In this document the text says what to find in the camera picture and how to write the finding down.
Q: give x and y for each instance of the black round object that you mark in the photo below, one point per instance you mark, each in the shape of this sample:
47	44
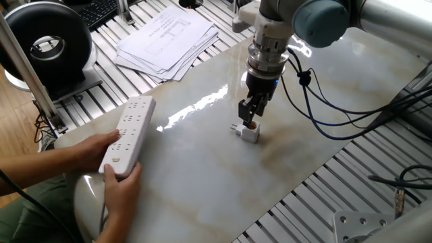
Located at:
190	3

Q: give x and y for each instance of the person's right hand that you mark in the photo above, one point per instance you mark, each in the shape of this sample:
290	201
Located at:
123	195

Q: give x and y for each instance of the short aluminium profile post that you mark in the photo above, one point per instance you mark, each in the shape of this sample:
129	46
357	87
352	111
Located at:
125	11

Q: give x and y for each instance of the person's left hand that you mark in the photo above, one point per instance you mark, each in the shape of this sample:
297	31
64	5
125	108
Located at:
92	152

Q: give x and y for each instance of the white plug-in bulb holder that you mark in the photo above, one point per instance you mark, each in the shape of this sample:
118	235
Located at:
251	135

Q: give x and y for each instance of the white power strip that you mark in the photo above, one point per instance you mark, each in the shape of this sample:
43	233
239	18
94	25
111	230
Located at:
130	135

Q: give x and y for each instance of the long aluminium frame post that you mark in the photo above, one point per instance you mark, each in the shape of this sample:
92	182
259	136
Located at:
23	67

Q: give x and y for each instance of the stack of printed papers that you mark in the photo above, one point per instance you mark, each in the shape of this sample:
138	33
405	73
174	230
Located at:
162	44

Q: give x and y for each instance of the person's left forearm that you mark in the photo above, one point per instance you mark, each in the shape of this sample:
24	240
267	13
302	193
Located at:
33	170

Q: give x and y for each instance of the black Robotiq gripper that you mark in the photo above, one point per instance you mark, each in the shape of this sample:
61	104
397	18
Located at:
261	86

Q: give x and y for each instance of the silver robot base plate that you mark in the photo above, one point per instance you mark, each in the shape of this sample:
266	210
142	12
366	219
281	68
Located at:
354	226

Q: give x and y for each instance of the green trousers leg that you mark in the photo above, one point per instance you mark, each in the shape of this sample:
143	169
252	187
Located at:
50	206

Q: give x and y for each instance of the glossy marble-pattern mat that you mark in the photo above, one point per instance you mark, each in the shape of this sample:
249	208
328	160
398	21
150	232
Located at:
219	185

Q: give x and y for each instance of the person's right forearm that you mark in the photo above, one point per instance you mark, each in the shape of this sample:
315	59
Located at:
114	231

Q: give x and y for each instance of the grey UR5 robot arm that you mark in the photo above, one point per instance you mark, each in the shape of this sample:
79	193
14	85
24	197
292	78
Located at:
320	20

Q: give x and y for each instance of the grey white sneaker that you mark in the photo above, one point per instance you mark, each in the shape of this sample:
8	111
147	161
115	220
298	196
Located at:
46	144

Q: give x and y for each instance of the black keyboard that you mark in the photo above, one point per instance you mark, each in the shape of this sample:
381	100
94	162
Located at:
98	11

